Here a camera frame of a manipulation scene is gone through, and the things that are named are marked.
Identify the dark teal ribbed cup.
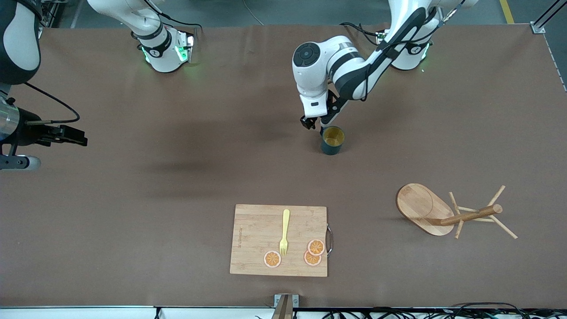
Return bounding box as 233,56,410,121
320,126,346,156

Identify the wooden mug tree rack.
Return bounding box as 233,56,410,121
396,183,518,240

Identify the yellow plastic fork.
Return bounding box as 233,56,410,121
279,209,291,257

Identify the bamboo cutting board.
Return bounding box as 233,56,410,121
229,204,334,278

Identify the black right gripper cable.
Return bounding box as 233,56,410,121
23,82,81,125

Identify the black left arm base cable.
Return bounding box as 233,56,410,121
340,21,386,47

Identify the black arm base cable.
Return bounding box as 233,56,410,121
148,16,202,35
340,21,386,47

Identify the black right arm base cable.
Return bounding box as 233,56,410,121
148,16,202,35

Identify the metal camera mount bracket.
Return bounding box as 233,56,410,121
271,294,299,319

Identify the black cable bundle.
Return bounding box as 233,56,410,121
321,302,567,319

